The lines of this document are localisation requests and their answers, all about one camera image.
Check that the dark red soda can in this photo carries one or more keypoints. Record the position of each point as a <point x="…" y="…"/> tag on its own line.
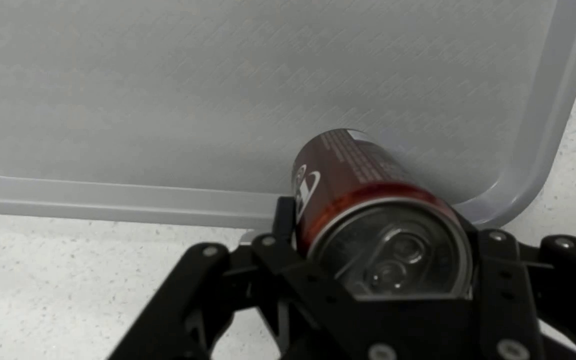
<point x="360" y="193"/>

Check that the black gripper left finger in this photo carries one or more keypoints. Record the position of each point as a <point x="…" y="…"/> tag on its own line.
<point x="249" y="307"/>

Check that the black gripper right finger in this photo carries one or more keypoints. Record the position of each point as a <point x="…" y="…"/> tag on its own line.
<point x="541" y="300"/>

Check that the gray plastic tray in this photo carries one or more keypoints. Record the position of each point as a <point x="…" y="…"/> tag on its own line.
<point x="201" y="101"/>

